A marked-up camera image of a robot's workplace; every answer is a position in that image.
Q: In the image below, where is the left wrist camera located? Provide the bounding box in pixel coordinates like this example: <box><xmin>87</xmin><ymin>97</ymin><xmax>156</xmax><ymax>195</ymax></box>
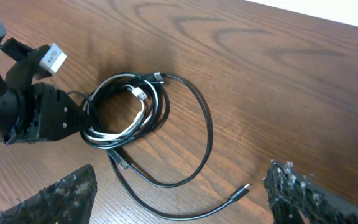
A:
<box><xmin>39</xmin><ymin>43</ymin><xmax>67</xmax><ymax>77</ymax></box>

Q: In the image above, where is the white USB cable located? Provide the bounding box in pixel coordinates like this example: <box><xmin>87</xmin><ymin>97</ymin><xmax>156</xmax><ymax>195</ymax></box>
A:
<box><xmin>82</xmin><ymin>73</ymin><xmax>160</xmax><ymax>141</ymax></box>

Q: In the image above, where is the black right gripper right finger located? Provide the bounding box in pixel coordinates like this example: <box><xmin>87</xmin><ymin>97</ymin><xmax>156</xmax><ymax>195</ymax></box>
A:
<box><xmin>263</xmin><ymin>160</ymin><xmax>358</xmax><ymax>224</ymax></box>

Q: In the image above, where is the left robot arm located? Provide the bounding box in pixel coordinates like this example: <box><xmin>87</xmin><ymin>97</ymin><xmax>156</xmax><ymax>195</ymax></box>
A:
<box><xmin>0</xmin><ymin>21</ymin><xmax>91</xmax><ymax>144</ymax></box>

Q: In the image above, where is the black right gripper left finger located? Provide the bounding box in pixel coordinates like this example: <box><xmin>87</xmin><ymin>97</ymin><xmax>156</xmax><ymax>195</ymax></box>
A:
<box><xmin>0</xmin><ymin>164</ymin><xmax>98</xmax><ymax>224</ymax></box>

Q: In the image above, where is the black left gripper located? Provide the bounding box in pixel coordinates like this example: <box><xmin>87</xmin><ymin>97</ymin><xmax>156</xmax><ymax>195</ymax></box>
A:
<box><xmin>5</xmin><ymin>83</ymin><xmax>91</xmax><ymax>144</ymax></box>

